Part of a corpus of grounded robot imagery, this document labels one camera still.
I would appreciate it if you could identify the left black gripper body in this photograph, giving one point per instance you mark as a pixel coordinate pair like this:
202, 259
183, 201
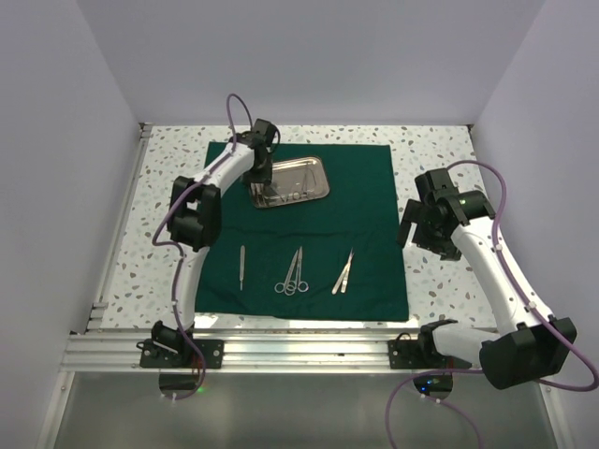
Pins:
261, 173

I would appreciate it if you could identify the stainless steel instrument tray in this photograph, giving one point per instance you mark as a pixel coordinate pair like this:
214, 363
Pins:
287, 175

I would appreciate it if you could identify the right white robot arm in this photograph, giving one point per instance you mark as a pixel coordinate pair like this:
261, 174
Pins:
529, 342

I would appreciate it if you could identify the aluminium mounting rail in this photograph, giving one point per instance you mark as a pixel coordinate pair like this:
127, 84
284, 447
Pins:
345, 351

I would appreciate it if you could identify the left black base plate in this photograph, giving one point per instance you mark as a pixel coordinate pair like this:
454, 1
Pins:
156, 357

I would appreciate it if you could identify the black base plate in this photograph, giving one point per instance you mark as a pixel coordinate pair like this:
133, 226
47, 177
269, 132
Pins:
156, 357
406, 354

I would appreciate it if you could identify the steel surgical scissors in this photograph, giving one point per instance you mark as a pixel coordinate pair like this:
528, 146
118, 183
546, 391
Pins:
296, 284

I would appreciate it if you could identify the steel needle holder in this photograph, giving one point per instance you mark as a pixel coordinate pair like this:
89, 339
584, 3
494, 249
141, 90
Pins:
272, 197

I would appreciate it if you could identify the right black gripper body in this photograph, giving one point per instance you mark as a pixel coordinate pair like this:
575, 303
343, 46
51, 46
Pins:
427, 237

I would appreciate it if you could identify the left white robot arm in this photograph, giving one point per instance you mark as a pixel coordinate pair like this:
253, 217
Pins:
195, 215

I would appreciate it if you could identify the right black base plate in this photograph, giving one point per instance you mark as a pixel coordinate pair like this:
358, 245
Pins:
406, 354

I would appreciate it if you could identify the steel ring-handled clamp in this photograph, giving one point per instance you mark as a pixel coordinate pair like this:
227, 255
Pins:
287, 276

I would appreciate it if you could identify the steel scalpel handle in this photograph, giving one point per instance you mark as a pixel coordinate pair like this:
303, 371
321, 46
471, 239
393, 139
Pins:
242, 266

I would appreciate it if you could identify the thin pointed steel tweezers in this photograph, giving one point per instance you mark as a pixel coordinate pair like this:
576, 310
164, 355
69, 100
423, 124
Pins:
304, 184

